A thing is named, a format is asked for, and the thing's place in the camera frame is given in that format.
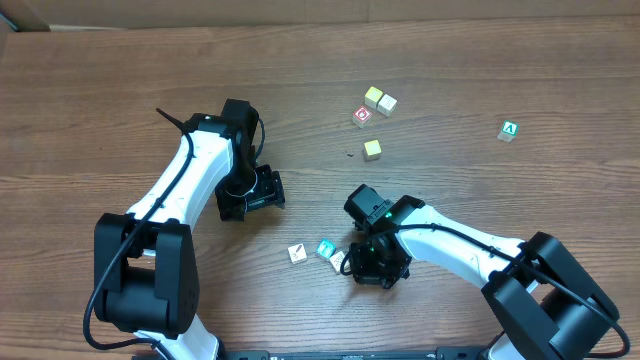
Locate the yellow L wooden block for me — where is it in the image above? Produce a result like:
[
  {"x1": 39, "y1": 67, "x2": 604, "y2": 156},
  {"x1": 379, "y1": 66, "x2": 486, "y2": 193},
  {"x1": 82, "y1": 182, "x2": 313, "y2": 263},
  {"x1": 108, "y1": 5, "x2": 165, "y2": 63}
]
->
[{"x1": 363, "y1": 140, "x2": 382, "y2": 161}]

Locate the plain wooden block yellow side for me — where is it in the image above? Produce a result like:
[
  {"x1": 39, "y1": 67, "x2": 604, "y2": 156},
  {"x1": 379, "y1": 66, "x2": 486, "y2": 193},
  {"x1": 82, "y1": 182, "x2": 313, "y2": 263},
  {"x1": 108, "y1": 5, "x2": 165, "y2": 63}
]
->
[{"x1": 376, "y1": 94, "x2": 398, "y2": 117}]

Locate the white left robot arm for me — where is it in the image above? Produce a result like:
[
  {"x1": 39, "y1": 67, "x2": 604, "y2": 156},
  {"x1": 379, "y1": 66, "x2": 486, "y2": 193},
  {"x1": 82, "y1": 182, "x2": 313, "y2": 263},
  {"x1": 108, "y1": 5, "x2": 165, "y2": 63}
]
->
[{"x1": 83, "y1": 99, "x2": 285, "y2": 359}]

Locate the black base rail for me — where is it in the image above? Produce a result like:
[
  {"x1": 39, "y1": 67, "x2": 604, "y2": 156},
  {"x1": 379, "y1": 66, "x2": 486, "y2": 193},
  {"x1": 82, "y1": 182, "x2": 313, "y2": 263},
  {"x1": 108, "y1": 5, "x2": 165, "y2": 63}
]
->
[{"x1": 218, "y1": 346, "x2": 486, "y2": 360}]

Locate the green A wooden block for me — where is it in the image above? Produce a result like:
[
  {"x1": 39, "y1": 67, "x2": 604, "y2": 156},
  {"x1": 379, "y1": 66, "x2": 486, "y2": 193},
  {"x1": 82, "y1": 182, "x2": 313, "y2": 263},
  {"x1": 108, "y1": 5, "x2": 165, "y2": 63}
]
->
[{"x1": 497, "y1": 120, "x2": 519, "y2": 143}]

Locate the red drawing wooden block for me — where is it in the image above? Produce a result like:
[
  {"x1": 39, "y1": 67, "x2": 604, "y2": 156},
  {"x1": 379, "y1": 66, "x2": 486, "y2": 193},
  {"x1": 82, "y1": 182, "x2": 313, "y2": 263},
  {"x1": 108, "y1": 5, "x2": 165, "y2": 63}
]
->
[{"x1": 329, "y1": 251, "x2": 350, "y2": 274}]

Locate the blue T wooden block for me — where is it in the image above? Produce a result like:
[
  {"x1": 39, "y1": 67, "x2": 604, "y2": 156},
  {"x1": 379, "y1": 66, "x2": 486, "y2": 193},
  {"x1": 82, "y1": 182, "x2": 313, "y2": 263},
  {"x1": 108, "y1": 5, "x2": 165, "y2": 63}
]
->
[{"x1": 316, "y1": 239, "x2": 336, "y2": 260}]

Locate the cardboard wall panel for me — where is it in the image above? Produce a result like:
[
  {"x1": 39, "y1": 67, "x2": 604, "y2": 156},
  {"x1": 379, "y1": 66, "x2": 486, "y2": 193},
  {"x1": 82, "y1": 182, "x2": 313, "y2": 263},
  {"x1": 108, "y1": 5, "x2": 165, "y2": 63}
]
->
[{"x1": 1, "y1": 0, "x2": 639, "y2": 31}]

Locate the red O wooden block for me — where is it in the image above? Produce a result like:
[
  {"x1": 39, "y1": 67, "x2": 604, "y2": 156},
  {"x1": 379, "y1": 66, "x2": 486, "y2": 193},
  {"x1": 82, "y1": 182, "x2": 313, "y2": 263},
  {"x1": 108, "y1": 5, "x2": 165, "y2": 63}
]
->
[{"x1": 352, "y1": 105, "x2": 372, "y2": 128}]

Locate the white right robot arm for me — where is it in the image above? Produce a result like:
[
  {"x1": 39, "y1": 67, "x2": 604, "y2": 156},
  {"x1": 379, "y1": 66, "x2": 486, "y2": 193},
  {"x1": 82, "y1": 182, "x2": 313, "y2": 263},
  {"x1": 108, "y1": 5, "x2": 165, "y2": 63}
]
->
[{"x1": 340, "y1": 184, "x2": 631, "y2": 360}]

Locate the wooden block B and brush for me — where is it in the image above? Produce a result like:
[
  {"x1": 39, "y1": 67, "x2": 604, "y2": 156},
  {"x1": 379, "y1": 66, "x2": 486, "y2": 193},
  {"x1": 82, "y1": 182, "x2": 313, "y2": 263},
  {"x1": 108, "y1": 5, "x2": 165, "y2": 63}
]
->
[{"x1": 287, "y1": 243, "x2": 307, "y2": 264}]

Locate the yellow top wooden block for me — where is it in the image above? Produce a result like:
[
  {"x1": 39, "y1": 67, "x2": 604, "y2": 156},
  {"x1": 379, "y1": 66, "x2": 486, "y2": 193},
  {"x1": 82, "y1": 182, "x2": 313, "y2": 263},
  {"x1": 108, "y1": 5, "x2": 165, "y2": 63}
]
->
[{"x1": 364, "y1": 86, "x2": 384, "y2": 109}]

